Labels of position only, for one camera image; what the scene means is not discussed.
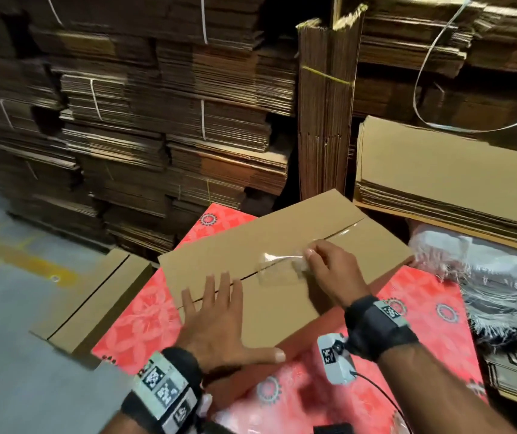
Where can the clear packing tape strip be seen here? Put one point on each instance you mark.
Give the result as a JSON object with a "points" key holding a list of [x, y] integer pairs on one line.
{"points": [[286, 257]]}

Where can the yellow-tied cardboard bundle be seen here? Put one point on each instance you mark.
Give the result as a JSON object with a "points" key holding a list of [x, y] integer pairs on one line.
{"points": [[326, 104]]}

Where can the person's left hand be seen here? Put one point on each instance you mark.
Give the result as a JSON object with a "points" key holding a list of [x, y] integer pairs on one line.
{"points": [[218, 330]]}

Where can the person's right forearm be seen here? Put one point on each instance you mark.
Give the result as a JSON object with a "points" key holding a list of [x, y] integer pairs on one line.
{"points": [[448, 393]]}

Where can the person's right hand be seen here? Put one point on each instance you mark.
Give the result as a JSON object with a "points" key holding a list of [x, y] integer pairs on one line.
{"points": [[335, 274]]}

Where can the red patterned table cloth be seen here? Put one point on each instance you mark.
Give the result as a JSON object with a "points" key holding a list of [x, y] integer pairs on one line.
{"points": [[421, 312]]}

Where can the white woven sack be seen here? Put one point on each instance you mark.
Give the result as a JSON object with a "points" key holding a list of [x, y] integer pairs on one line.
{"points": [[493, 275]]}

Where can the large cardboard box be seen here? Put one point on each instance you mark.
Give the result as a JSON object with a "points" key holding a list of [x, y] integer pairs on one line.
{"points": [[231, 257], [96, 303]]}

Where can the wall of cardboard stacks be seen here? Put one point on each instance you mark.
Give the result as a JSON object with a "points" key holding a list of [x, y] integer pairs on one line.
{"points": [[132, 104]]}

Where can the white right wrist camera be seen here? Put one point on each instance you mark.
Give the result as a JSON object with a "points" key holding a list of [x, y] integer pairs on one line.
{"points": [[335, 357]]}

